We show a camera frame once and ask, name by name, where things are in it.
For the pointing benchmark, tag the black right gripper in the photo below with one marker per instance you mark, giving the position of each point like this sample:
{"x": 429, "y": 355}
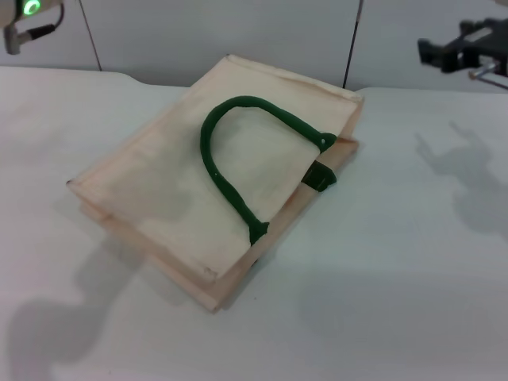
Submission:
{"x": 480, "y": 43}

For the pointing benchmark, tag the dark green vegetable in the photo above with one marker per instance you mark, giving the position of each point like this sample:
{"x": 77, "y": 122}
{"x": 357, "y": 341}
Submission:
{"x": 210, "y": 158}

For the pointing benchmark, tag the beige canvas tote bag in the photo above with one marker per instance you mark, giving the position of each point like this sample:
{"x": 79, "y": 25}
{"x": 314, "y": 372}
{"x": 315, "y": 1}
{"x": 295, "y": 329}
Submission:
{"x": 178, "y": 178}

